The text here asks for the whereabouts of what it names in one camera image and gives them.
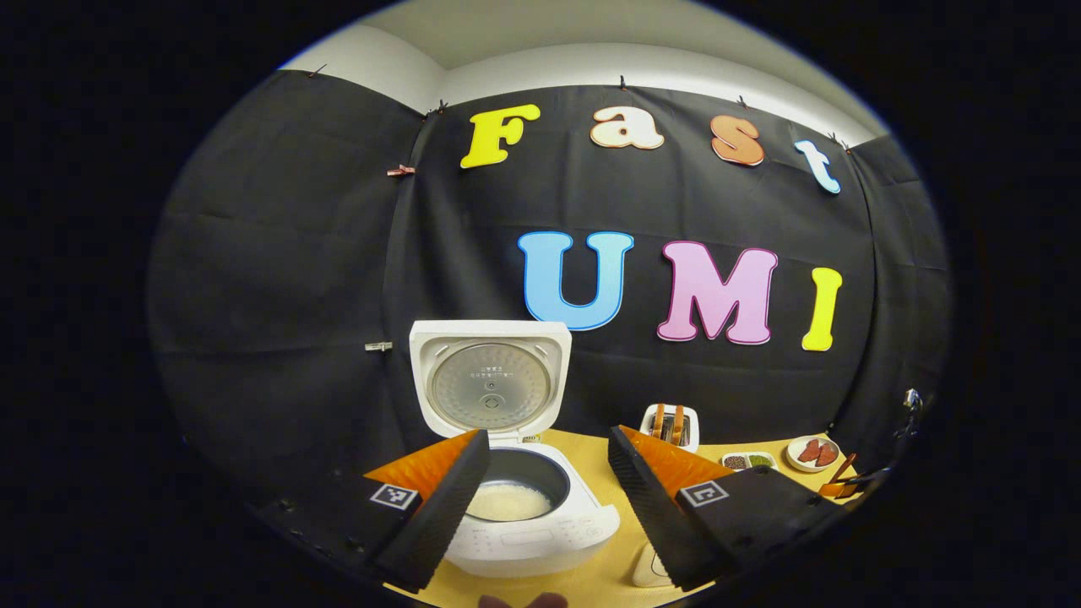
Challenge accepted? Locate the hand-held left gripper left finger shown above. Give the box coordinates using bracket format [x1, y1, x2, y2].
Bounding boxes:
[253, 429, 492, 594]

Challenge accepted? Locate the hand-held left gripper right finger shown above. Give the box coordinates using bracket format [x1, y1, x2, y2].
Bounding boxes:
[607, 425, 850, 592]

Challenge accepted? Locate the white rice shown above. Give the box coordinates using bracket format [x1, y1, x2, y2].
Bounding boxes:
[467, 481, 552, 522]

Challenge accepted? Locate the white rice cooker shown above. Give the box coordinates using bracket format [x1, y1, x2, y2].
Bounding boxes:
[410, 320, 622, 578]

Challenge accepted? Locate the white square container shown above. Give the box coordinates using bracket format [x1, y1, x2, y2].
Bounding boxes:
[632, 543, 676, 589]

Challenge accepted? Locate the round white plate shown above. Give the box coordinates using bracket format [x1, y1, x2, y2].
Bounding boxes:
[785, 435, 842, 473]

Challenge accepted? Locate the white toaster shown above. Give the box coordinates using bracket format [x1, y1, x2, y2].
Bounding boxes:
[639, 404, 700, 454]

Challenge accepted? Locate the black backdrop cloth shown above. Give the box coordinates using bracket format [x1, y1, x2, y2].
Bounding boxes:
[148, 69, 953, 516]

